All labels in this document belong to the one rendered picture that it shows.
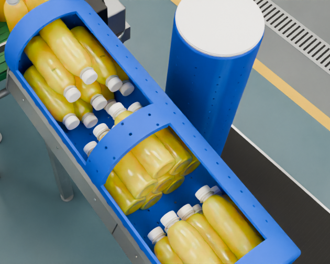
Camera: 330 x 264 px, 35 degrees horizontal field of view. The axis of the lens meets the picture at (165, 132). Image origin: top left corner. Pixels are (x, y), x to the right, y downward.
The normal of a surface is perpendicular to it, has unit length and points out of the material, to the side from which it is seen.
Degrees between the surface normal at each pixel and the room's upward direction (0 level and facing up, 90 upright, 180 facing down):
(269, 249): 18
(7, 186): 0
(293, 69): 0
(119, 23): 90
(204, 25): 0
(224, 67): 90
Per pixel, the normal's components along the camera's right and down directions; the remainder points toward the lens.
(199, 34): 0.07, -0.48
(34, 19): -0.19, -0.29
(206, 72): -0.25, 0.84
